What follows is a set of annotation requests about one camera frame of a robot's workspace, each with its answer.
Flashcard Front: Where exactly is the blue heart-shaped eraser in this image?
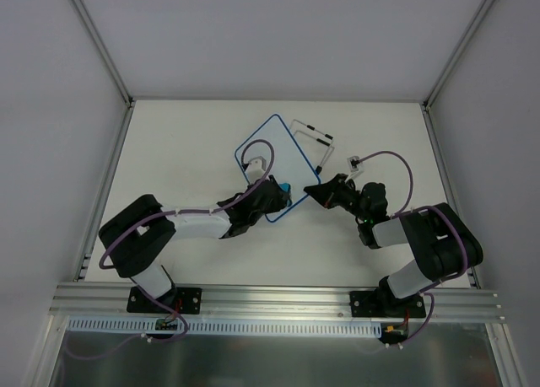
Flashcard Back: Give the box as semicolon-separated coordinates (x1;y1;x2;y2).
279;183;291;204

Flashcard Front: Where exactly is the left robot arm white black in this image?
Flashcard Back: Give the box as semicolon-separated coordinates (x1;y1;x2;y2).
99;175;291;312

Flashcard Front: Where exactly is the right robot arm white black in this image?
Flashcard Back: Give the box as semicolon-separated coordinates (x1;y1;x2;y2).
304;174;483;317

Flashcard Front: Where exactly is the wire whiteboard stand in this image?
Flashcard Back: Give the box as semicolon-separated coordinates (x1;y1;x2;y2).
289;119;335;175

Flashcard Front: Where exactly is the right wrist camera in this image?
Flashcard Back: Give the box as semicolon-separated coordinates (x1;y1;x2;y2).
347;156;365;180

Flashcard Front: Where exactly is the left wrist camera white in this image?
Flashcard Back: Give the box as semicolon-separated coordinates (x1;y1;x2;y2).
242;156;267;185

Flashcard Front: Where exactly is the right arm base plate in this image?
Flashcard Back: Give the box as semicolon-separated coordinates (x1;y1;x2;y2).
348;290;426;319

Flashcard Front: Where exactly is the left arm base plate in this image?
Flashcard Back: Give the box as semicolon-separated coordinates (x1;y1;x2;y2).
126;286;203;314

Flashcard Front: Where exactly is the right side table rail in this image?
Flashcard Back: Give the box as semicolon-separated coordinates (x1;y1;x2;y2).
420;104;481;289

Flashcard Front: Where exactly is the table rail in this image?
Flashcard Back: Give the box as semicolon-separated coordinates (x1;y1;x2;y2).
70;99;136;282
420;104;481;289

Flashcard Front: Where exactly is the left side table rail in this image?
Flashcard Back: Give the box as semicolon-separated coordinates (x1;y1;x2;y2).
70;99;136;282

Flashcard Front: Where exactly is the white slotted cable duct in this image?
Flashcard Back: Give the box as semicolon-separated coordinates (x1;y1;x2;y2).
67;316;382;339

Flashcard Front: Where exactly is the aluminium front rail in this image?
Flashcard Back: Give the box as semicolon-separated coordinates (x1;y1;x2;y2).
49;282;506;324

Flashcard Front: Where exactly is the right aluminium frame post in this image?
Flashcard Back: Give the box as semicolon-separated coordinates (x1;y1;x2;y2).
423;0;497;110

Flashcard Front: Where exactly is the aluminium frame post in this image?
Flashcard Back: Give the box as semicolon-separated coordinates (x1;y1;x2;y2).
423;0;497;110
68;0;133;107

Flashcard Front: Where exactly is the left aluminium frame post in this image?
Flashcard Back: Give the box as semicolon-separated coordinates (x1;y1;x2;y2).
68;0;133;107

